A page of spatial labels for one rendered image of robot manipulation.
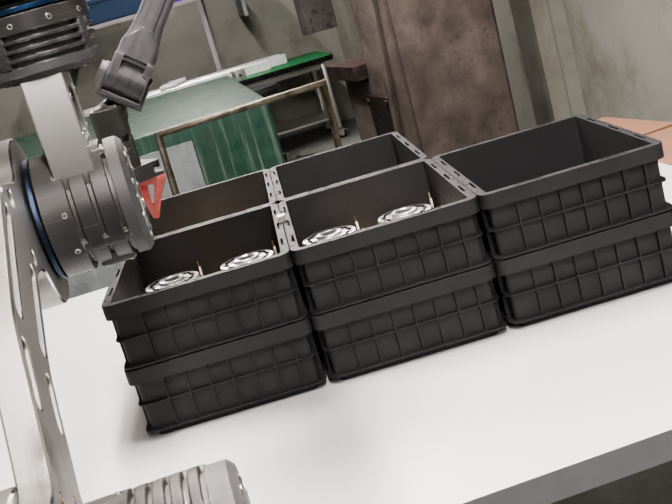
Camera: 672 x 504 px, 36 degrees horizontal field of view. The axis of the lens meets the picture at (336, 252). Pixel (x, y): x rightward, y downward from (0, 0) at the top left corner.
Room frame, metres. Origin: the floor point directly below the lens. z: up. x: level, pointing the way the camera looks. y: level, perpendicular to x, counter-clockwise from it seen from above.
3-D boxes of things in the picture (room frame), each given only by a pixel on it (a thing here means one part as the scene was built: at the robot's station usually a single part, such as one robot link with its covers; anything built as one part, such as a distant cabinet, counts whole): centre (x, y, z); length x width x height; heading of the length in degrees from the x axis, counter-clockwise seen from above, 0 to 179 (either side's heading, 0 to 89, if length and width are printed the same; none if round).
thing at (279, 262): (1.74, 0.22, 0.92); 0.40 x 0.30 x 0.02; 2
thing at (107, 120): (1.75, 0.30, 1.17); 0.07 x 0.06 x 0.07; 6
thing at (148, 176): (1.76, 0.29, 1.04); 0.07 x 0.07 x 0.09; 45
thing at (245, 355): (1.74, 0.22, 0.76); 0.40 x 0.30 x 0.12; 2
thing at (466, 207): (1.75, -0.08, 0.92); 0.40 x 0.30 x 0.02; 2
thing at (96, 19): (8.64, 1.15, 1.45); 0.48 x 0.36 x 0.19; 97
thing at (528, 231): (1.76, -0.38, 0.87); 0.40 x 0.30 x 0.11; 2
